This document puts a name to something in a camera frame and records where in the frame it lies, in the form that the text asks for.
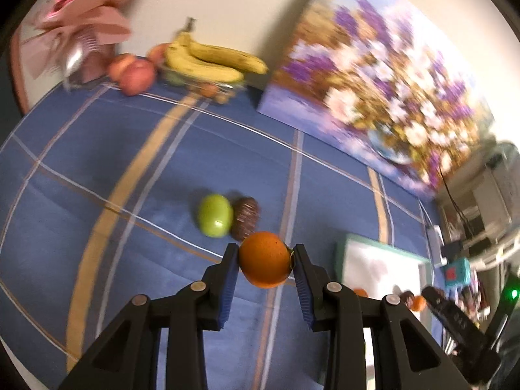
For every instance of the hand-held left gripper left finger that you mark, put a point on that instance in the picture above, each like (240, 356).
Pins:
(228, 284)

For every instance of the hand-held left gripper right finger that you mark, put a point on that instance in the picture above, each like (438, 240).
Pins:
(304, 288)

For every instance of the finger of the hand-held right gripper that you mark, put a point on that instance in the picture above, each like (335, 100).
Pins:
(451, 315)

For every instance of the large orange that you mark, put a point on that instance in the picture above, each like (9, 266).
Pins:
(264, 260)

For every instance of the large dark brown date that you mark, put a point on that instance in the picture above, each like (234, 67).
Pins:
(406, 297)

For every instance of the small mandarin orange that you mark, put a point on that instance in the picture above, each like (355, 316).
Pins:
(360, 292)

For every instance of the white teal-rimmed tray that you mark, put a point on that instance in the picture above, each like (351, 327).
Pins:
(378, 264)

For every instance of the small orange fruit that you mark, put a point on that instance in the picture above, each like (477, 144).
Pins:
(419, 303)

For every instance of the small teal box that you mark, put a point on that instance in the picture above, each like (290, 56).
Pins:
(457, 274)

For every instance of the small round green fruit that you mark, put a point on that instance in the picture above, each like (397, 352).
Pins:
(215, 215)

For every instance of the white power adapter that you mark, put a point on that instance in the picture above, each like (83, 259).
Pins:
(435, 243)

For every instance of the white shelf unit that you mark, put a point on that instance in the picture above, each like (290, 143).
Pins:
(487, 195)

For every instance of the blue plaid tablecloth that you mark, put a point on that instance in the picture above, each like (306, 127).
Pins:
(122, 178)

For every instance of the clear plastic snack tray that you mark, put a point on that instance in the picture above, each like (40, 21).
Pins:
(211, 89)

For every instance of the flower painting canvas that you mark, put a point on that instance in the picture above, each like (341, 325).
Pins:
(365, 81)

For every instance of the pink flower bouquet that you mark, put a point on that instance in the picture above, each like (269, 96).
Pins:
(77, 24)

